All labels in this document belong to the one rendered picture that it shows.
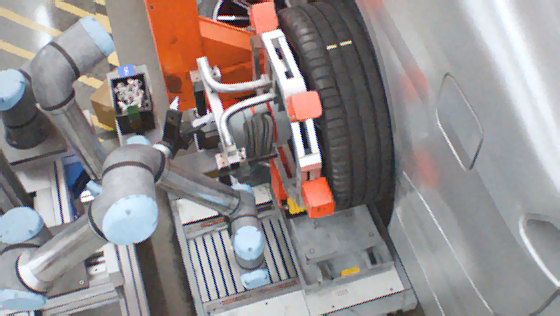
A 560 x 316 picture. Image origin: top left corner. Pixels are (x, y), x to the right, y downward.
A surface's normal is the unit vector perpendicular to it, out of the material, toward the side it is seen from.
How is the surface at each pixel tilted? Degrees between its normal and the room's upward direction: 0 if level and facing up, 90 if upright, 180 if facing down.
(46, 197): 0
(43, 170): 0
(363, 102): 40
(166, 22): 90
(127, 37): 0
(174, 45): 90
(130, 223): 85
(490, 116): 80
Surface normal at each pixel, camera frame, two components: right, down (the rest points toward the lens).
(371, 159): 0.26, 0.52
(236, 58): 0.29, 0.78
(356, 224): -0.02, -0.58
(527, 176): -0.94, 0.16
